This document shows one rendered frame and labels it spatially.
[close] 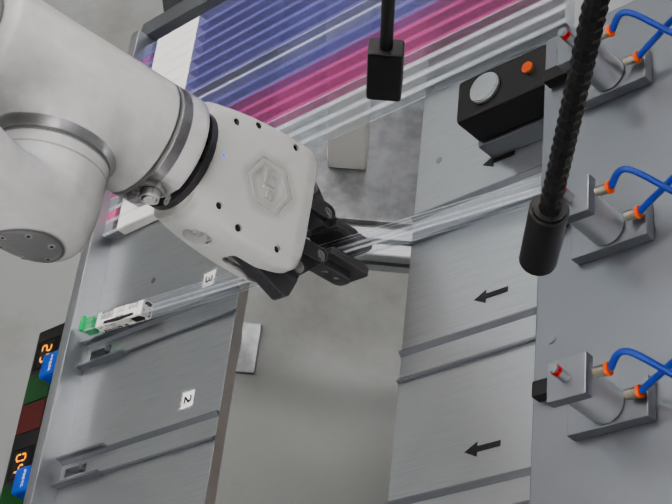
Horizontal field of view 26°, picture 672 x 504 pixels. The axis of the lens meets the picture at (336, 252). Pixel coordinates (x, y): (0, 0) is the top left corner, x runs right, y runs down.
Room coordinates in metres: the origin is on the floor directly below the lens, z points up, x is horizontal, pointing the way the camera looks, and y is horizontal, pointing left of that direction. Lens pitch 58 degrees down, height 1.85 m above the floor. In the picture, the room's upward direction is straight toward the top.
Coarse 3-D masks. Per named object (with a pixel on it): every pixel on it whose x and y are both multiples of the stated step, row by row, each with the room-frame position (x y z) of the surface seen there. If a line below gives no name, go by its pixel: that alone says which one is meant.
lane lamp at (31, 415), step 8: (40, 400) 0.58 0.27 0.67; (24, 408) 0.58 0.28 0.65; (32, 408) 0.57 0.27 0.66; (40, 408) 0.57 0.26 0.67; (24, 416) 0.57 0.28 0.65; (32, 416) 0.56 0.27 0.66; (40, 416) 0.56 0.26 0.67; (24, 424) 0.56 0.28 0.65; (32, 424) 0.55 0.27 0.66; (40, 424) 0.55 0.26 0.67; (16, 432) 0.55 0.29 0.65; (24, 432) 0.55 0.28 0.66
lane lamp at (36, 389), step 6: (30, 378) 0.61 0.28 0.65; (36, 378) 0.60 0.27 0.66; (30, 384) 0.60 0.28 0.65; (36, 384) 0.60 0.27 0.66; (42, 384) 0.59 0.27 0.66; (48, 384) 0.59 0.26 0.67; (30, 390) 0.59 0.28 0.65; (36, 390) 0.59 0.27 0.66; (42, 390) 0.59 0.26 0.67; (48, 390) 0.58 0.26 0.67; (30, 396) 0.59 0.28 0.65; (36, 396) 0.58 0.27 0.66; (42, 396) 0.58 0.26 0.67; (24, 402) 0.58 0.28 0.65; (30, 402) 0.58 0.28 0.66
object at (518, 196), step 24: (504, 192) 0.55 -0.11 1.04; (528, 192) 0.54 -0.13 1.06; (432, 216) 0.55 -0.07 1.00; (456, 216) 0.55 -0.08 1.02; (480, 216) 0.54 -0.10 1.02; (336, 240) 0.57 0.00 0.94; (360, 240) 0.56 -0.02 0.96; (384, 240) 0.55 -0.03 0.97; (408, 240) 0.55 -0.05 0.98; (192, 288) 0.59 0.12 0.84; (216, 288) 0.58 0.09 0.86; (240, 288) 0.58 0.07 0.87; (144, 312) 0.59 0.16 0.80; (168, 312) 0.59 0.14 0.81
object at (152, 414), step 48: (144, 240) 0.69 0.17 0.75; (144, 288) 0.64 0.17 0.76; (96, 336) 0.60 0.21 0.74; (144, 336) 0.58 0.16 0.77; (192, 336) 0.56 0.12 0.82; (240, 336) 0.55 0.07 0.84; (96, 384) 0.56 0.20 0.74; (144, 384) 0.54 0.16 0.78; (192, 384) 0.51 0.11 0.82; (96, 432) 0.51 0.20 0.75; (144, 432) 0.49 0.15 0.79; (192, 432) 0.47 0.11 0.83; (96, 480) 0.46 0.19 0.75; (144, 480) 0.44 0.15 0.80; (192, 480) 0.43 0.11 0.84
